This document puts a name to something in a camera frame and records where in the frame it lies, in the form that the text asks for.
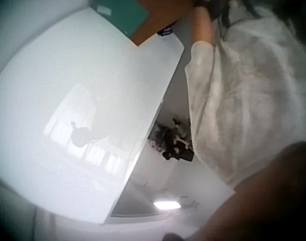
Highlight person's legs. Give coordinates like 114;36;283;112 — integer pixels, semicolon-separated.
147;116;195;163

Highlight small dark blue object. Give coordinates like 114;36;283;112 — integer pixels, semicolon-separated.
157;26;174;38

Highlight brown wooden board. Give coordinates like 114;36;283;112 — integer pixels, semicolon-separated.
131;0;194;47

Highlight green cutting mat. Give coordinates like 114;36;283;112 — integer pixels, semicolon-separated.
89;0;154;39

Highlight black wrist band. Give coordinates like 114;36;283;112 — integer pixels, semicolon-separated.
192;0;212;9

